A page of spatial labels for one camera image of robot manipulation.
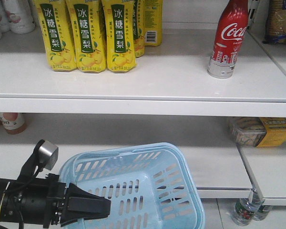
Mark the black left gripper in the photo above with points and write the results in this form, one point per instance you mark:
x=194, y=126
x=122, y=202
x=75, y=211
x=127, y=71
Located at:
x=67, y=205

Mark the light blue plastic basket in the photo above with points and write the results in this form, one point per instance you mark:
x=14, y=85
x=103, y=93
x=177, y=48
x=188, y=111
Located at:
x=149, y=186

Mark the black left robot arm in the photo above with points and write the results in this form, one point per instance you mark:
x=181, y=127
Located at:
x=23, y=204

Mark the orange C100 drink bottle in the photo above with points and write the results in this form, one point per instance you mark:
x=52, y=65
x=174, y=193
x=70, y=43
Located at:
x=13, y=123

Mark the clear water bottle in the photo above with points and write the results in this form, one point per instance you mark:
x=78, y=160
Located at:
x=245, y=208

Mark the yellow pear drink bottle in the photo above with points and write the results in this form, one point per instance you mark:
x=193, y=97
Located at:
x=119, y=35
x=88, y=28
x=57, y=34

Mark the yellow label cookie box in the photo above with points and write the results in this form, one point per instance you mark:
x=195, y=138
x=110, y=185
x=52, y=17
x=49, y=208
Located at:
x=258, y=131

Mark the white peach drink bottle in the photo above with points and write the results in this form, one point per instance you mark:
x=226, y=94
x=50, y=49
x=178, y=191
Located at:
x=19, y=16

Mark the red coca-cola aluminium bottle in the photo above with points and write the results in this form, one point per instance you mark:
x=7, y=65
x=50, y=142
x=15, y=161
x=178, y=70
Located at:
x=229, y=37

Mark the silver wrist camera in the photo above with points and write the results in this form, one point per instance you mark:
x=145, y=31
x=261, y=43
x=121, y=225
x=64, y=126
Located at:
x=47, y=154

